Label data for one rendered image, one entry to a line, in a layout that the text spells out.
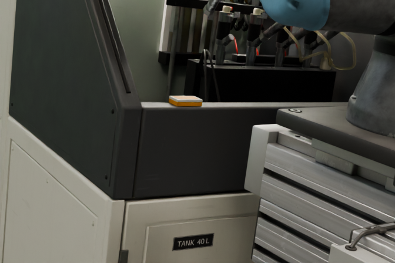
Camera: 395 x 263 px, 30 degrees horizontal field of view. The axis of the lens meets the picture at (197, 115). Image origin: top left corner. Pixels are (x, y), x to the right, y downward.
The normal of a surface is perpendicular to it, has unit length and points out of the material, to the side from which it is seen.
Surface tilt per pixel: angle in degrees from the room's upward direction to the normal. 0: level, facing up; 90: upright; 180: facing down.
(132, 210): 90
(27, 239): 90
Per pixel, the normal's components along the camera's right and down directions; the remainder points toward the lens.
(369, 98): -0.81, -0.30
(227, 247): 0.51, 0.25
